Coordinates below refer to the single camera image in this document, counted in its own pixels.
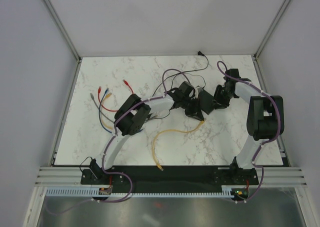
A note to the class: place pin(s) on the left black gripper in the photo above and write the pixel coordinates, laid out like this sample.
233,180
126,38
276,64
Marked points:
195,111

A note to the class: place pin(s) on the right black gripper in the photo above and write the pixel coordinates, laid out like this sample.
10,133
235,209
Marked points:
221,104

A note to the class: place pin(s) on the black network switch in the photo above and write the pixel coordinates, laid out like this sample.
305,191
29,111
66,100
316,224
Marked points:
206,101

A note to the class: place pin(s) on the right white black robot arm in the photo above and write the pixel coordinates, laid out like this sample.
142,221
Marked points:
265,119

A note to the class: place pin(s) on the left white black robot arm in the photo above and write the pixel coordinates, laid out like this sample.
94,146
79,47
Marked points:
129,120

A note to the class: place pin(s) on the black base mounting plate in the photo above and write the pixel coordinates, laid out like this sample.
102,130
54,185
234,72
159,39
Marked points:
174,179

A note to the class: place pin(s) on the right aluminium corner post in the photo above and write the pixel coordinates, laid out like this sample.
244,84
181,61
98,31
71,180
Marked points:
272,27

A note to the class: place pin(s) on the aluminium corner post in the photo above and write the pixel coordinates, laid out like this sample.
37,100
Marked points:
62,30
272,27

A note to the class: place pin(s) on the white slotted cable duct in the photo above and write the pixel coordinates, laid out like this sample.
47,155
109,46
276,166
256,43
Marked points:
99,192

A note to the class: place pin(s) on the aluminium frame rail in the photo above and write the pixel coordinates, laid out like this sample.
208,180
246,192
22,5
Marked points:
71,177

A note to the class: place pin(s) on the left aluminium corner post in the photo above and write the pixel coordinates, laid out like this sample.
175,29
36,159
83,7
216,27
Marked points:
62,30

